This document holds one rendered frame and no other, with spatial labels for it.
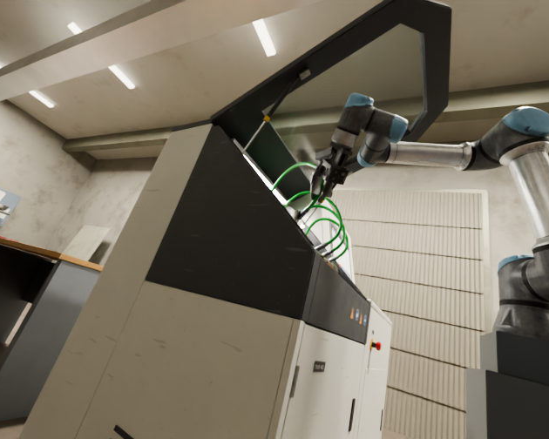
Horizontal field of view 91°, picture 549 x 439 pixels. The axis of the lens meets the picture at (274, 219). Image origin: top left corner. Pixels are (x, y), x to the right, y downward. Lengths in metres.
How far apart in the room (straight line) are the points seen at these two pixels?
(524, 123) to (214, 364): 1.03
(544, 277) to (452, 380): 3.36
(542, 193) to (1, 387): 2.30
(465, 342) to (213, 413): 3.79
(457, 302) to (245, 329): 3.82
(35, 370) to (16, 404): 0.16
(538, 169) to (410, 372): 3.46
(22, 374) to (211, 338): 1.43
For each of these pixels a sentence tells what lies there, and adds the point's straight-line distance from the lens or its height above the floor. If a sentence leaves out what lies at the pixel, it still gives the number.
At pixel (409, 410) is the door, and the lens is 4.23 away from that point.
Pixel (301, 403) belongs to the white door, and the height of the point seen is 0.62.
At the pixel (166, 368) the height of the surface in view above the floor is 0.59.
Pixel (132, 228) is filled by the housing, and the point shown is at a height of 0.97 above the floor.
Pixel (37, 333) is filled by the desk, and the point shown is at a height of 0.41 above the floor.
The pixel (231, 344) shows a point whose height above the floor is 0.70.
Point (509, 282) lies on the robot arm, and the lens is 1.03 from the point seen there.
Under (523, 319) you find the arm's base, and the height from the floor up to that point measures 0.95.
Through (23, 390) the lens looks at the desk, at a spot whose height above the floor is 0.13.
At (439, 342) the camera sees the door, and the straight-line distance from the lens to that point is 4.23.
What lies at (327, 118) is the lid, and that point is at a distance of 1.34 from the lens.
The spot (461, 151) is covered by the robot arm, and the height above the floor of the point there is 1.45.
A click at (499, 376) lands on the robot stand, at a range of 0.90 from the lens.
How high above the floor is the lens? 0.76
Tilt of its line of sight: 21 degrees up
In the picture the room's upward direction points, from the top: 16 degrees clockwise
